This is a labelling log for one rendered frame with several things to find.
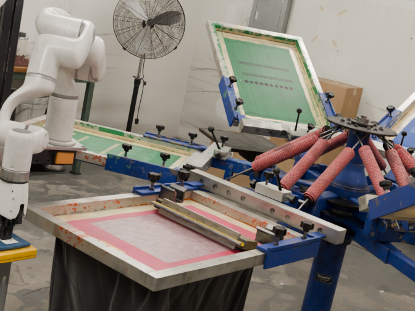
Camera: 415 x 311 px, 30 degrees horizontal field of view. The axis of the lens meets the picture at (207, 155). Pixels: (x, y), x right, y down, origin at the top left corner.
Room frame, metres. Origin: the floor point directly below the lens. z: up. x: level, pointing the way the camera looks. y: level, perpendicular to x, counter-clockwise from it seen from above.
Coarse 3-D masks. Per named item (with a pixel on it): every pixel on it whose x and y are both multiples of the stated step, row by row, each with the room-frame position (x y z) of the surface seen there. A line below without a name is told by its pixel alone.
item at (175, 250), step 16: (144, 240) 2.24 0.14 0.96; (160, 240) 2.27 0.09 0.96; (176, 240) 2.30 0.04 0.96; (192, 240) 2.34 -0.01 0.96; (208, 240) 2.37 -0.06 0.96; (144, 256) 2.11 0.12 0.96; (160, 256) 2.13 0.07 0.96; (176, 256) 2.16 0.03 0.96; (192, 256) 2.19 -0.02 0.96; (208, 256) 2.22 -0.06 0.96
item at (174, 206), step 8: (168, 200) 2.54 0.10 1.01; (160, 208) 2.54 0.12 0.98; (176, 208) 2.50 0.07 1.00; (184, 208) 2.49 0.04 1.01; (168, 216) 2.51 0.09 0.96; (176, 216) 2.49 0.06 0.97; (192, 216) 2.46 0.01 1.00; (200, 216) 2.44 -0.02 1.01; (184, 224) 2.46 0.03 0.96; (192, 224) 2.44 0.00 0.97; (208, 224) 2.41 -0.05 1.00; (216, 224) 2.39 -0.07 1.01; (200, 232) 2.42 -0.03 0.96; (208, 232) 2.40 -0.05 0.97; (224, 232) 2.36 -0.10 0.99; (232, 232) 2.35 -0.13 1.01; (216, 240) 2.37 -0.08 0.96; (224, 240) 2.35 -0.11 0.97; (232, 248) 2.33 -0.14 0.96
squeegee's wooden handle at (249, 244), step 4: (156, 200) 2.56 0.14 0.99; (160, 200) 2.56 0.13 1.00; (240, 236) 2.35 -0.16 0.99; (244, 236) 2.38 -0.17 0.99; (240, 240) 2.32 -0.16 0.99; (244, 240) 2.31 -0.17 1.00; (248, 240) 2.33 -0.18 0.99; (252, 240) 2.36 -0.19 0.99; (236, 244) 2.32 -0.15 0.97; (244, 244) 2.31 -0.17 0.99; (248, 244) 2.33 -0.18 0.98; (252, 244) 2.34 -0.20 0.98; (256, 244) 2.36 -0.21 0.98; (240, 248) 2.31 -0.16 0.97; (244, 248) 2.31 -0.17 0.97; (248, 248) 2.33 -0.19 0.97; (252, 248) 2.34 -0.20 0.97
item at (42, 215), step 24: (192, 192) 2.80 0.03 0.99; (48, 216) 2.18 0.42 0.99; (240, 216) 2.65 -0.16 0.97; (72, 240) 2.08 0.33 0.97; (96, 240) 2.06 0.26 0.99; (120, 264) 1.96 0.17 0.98; (144, 264) 1.95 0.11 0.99; (192, 264) 2.03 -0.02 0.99; (216, 264) 2.07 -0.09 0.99; (240, 264) 2.16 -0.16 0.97
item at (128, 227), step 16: (192, 208) 2.69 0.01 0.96; (80, 224) 2.27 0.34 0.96; (96, 224) 2.30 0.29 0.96; (112, 224) 2.33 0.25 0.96; (128, 224) 2.36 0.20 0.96; (144, 224) 2.40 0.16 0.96; (160, 224) 2.43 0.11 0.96; (176, 224) 2.47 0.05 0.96; (224, 224) 2.58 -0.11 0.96; (112, 240) 2.19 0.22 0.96; (128, 240) 2.21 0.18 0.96
